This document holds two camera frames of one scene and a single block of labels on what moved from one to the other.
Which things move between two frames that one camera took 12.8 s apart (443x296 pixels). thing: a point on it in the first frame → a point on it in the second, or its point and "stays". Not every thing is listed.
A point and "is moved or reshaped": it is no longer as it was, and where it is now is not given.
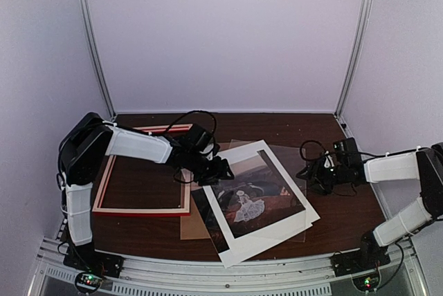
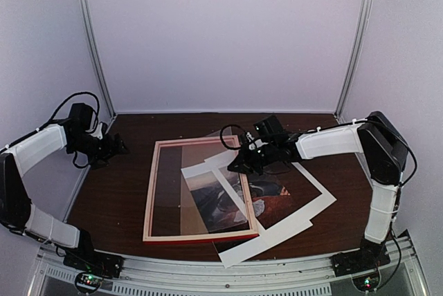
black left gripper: (219, 172) → (109, 151)
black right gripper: (314, 168) → (243, 160)
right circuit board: (367, 282) stays
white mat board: (231, 251) is moved or reshaped
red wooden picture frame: (185, 187) → (193, 196)
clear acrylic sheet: (266, 202) → (222, 133)
